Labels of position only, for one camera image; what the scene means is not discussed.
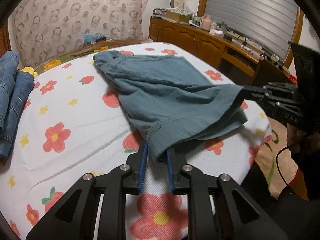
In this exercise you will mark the grey window shutter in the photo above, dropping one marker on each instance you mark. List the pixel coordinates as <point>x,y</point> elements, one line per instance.
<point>269,22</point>

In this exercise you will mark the white floral strawberry sheet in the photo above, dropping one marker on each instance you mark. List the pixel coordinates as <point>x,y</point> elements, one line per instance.
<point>73,124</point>

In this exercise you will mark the folded blue jeans stack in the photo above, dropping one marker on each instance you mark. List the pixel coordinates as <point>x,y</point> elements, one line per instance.
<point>15,89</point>

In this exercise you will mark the yellow plush toy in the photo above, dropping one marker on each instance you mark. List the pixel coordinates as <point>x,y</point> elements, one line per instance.
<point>29,70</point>

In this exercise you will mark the black camera box right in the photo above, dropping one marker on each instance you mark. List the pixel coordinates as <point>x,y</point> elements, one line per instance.
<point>306,61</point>

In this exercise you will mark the teal green shorts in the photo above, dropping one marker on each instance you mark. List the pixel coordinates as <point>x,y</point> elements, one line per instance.
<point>169,101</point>

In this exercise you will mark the blue item on box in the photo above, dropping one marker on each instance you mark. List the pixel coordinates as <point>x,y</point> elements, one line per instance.
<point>92,39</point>

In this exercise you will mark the pink bottle on sideboard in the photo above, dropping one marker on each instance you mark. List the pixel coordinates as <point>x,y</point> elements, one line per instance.
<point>206,21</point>

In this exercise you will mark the cardboard box on sideboard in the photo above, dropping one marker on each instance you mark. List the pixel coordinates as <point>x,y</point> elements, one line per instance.
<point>178,16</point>

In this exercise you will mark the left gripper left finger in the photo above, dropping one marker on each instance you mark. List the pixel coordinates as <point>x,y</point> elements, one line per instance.
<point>94,207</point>

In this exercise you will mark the right hand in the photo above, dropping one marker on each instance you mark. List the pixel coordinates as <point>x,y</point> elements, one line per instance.
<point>299,141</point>

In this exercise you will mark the pink circle pattern curtain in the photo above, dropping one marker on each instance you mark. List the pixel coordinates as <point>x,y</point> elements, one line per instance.
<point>46,29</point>

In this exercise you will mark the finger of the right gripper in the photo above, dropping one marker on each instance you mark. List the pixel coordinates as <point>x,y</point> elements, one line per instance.
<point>254,97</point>
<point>253,89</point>

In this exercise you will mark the brown wooden sideboard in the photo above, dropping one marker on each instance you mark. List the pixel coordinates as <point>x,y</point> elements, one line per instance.
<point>231,59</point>

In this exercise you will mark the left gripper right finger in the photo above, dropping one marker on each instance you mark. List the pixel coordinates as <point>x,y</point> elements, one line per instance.
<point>218,207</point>

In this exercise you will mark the floral fleece blanket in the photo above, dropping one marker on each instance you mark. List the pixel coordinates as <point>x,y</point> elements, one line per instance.
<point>93,48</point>

